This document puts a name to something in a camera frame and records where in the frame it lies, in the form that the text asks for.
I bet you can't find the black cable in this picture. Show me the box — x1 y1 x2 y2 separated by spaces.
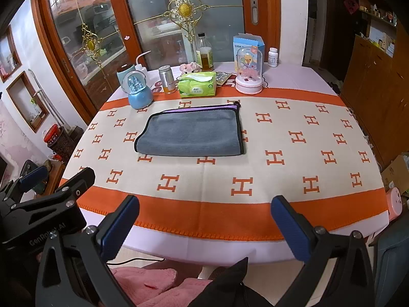
107 257 165 265

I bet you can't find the black cloth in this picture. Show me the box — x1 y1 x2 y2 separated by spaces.
191 257 277 307

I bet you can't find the grey-blue upholstered chair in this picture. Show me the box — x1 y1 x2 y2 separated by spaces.
372 225 409 299

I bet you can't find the cardboard box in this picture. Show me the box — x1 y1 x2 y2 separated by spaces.
380 152 409 194

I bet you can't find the grey and purple towel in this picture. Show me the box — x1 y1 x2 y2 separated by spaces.
134 101 247 158

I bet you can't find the pink domed music box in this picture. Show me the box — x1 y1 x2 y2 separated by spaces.
235 46 267 95

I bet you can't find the wooden framed glass door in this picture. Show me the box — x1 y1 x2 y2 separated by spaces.
31 0 282 126

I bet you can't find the large gold door ornament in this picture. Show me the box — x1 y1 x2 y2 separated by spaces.
162 0 209 43

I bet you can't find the wooden wall niche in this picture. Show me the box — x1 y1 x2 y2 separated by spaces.
6 71 51 134

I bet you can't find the blue snow globe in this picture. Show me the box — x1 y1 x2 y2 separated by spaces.
127 71 154 109

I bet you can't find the pink plastic container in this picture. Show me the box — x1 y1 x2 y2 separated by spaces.
387 187 406 222

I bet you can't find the green tissue pack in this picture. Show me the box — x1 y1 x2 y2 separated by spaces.
177 72 217 99

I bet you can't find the brown woven basket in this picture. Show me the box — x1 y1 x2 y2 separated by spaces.
55 127 76 162

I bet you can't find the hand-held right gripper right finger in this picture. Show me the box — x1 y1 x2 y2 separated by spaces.
271 195 375 307

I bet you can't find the pink fleece clothing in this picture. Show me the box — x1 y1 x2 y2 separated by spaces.
96 265 213 307

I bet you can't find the blue and white carton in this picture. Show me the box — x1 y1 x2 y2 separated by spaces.
233 34 266 72

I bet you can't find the teal insulated cup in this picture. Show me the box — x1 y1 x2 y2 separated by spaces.
116 63 138 94

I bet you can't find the silver metal can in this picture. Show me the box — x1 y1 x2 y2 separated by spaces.
158 65 177 94

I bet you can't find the wooden cabinet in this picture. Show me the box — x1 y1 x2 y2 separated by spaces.
340 35 409 168

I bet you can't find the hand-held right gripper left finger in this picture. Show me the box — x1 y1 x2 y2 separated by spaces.
35 194 140 307

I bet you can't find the orange and cream printed tablecloth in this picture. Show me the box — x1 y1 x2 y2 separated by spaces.
59 88 391 242

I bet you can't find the glass bottle with amber liquid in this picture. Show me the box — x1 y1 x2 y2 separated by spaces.
196 32 215 72

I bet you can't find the red lidded jar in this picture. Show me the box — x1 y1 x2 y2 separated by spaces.
43 124 65 150

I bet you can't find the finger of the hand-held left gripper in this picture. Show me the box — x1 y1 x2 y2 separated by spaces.
19 166 96 212
18 160 49 195

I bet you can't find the pink toy figure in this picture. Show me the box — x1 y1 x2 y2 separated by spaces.
179 62 203 74

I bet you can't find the shelf with small boxes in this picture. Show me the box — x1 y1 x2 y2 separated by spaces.
357 0 401 59

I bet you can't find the small gold door ornament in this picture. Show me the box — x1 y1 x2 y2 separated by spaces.
81 22 105 68

